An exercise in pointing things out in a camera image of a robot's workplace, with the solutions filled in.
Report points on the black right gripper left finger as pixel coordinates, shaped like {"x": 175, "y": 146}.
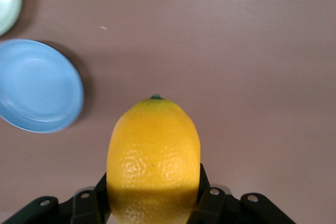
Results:
{"x": 84, "y": 203}

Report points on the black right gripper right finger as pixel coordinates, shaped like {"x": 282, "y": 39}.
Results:
{"x": 223, "y": 205}

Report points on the yellow lemon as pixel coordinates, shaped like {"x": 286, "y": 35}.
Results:
{"x": 153, "y": 155}

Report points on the blue plate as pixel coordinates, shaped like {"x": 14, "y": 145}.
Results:
{"x": 36, "y": 87}

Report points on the mint green plate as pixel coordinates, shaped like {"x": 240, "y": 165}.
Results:
{"x": 8, "y": 1}

